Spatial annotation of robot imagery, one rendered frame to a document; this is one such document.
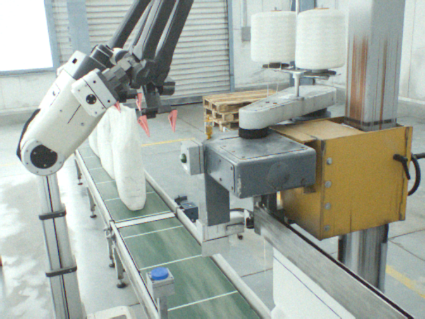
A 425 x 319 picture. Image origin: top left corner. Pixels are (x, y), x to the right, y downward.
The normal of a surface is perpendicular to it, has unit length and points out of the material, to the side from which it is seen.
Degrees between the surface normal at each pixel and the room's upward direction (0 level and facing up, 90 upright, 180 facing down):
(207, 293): 0
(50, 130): 115
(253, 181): 90
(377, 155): 90
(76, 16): 90
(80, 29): 90
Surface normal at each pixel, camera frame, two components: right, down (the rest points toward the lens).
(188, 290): -0.04, -0.95
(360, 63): -0.93, 0.15
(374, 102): 0.37, 0.26
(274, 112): 0.73, 0.18
